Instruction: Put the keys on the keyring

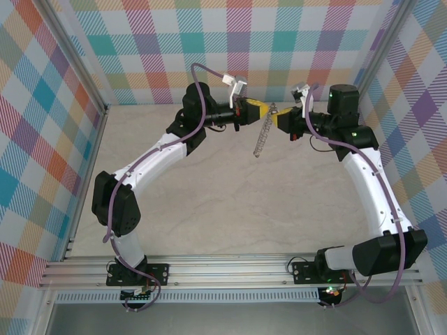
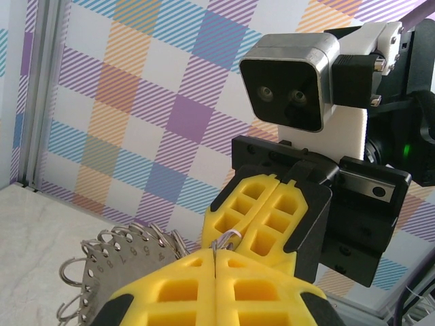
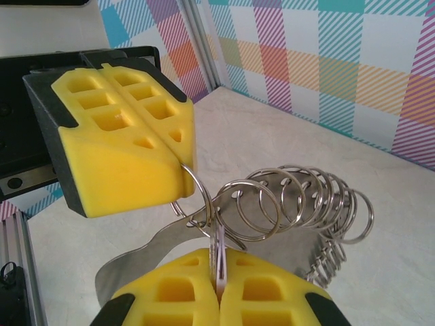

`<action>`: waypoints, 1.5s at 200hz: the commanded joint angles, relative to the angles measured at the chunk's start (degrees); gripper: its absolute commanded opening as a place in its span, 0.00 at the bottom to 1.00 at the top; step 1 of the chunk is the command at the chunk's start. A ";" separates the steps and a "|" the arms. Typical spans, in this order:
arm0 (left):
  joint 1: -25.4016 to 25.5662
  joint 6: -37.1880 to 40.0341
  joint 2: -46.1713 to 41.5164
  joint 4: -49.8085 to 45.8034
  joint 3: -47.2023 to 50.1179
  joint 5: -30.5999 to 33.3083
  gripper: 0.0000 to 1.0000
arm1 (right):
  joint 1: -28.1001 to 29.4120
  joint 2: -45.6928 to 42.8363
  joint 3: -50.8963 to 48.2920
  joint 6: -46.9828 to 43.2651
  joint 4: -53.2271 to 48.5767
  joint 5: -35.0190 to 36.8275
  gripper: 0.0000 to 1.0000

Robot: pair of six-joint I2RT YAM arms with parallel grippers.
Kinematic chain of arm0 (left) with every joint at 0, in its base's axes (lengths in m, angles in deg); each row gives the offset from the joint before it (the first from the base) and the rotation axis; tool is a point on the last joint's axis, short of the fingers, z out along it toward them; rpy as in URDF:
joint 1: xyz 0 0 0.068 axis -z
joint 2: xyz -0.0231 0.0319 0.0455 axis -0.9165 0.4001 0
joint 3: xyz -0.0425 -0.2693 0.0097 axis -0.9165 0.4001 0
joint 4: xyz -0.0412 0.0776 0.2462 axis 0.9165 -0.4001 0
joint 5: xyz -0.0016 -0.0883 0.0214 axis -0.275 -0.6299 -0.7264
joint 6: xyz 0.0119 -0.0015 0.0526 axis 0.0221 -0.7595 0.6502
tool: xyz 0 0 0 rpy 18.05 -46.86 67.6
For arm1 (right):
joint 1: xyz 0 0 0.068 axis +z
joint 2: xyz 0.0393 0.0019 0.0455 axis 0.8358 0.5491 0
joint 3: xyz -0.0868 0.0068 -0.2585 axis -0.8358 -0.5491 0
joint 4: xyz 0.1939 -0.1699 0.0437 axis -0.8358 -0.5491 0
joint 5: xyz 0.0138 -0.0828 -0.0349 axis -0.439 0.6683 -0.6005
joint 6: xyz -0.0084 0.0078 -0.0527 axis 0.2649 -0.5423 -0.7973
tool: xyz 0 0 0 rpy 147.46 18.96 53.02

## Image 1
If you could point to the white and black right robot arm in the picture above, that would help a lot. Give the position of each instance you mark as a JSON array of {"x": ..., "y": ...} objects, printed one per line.
[{"x": 370, "y": 188}]

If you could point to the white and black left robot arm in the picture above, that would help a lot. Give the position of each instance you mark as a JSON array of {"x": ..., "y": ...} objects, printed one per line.
[{"x": 153, "y": 160}]

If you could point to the black circuit board with lights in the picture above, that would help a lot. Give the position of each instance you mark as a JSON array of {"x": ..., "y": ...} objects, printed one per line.
[{"x": 331, "y": 294}]

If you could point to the grey metal panel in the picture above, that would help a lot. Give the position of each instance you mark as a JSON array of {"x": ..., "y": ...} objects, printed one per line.
[{"x": 223, "y": 319}]

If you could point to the green circuit board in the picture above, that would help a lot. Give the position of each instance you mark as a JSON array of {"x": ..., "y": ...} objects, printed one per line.
[{"x": 134, "y": 296}]

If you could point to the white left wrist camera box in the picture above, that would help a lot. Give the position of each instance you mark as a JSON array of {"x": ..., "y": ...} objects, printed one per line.
[{"x": 240, "y": 85}]

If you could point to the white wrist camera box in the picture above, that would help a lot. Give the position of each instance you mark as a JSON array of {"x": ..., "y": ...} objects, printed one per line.
[
  {"x": 240, "y": 85},
  {"x": 299, "y": 89}
]

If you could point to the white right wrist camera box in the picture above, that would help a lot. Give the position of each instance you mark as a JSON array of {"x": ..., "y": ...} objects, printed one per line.
[{"x": 299, "y": 89}]

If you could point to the aluminium frame post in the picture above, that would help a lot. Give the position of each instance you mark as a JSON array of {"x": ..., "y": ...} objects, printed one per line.
[
  {"x": 70, "y": 52},
  {"x": 380, "y": 52}
]

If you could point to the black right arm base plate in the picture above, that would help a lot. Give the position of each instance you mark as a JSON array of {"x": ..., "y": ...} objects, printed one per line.
[{"x": 304, "y": 272}]

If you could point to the aluminium mounting rail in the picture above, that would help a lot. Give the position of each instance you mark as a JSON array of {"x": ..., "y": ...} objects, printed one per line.
[{"x": 227, "y": 270}]

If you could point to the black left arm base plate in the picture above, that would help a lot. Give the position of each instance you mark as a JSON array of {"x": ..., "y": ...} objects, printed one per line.
[{"x": 159, "y": 272}]

